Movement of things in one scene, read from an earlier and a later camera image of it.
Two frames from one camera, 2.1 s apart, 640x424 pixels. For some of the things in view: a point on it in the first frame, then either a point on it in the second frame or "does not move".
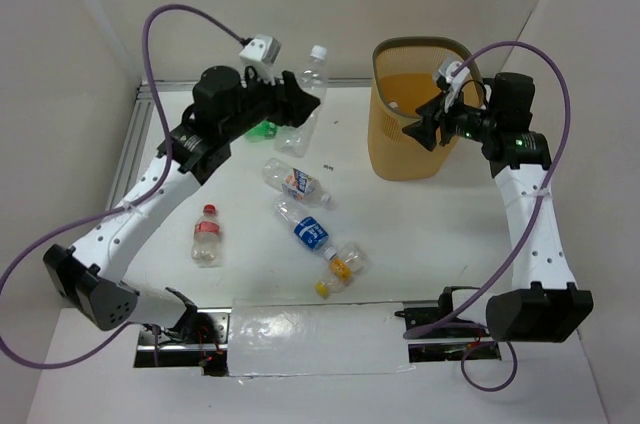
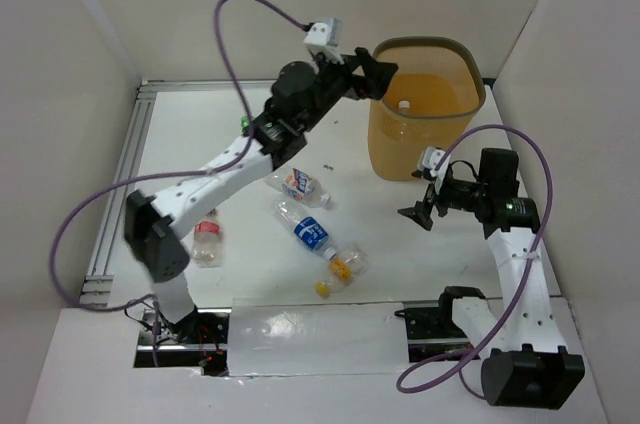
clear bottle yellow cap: x=350 y=263 does not move
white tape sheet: x=293 y=336 does not move
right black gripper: x=424 y=131 -> x=420 y=212
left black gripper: x=285 y=98 -> x=357 y=73
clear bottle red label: x=206 y=249 does not move
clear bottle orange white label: x=280 y=175 does not move
